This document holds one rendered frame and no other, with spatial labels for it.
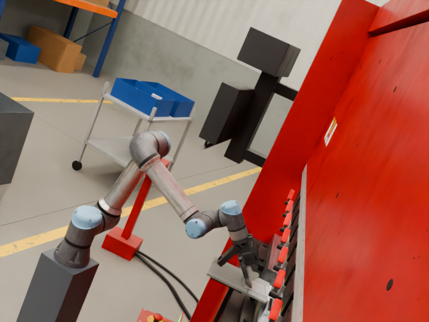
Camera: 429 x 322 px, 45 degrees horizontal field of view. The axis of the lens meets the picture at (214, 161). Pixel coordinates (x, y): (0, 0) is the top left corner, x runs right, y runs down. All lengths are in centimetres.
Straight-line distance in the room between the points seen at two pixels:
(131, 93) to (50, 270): 301
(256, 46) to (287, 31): 621
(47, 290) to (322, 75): 173
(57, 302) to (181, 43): 805
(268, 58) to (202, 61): 676
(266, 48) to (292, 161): 66
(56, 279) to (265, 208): 128
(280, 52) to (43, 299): 178
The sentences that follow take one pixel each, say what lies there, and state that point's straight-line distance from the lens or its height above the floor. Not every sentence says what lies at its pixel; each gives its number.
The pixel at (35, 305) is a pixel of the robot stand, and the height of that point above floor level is 55.
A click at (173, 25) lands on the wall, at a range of 1009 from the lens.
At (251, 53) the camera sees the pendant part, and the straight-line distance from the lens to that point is 305.
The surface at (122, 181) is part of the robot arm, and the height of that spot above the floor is 116.
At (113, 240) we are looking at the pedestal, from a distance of 409.
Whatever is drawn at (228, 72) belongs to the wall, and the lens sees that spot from 953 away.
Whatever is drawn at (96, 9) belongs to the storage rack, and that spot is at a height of 120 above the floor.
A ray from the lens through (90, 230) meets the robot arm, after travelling 221.
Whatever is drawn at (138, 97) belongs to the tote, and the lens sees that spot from 502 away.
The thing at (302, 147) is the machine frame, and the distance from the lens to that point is 291.
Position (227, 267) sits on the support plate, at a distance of 227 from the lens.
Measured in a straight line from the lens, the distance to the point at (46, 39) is 946.
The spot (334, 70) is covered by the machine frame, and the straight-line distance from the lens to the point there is 287.
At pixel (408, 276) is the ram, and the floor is 174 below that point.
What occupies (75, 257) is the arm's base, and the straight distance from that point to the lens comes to 226.
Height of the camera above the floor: 194
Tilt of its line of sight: 15 degrees down
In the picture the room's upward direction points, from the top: 24 degrees clockwise
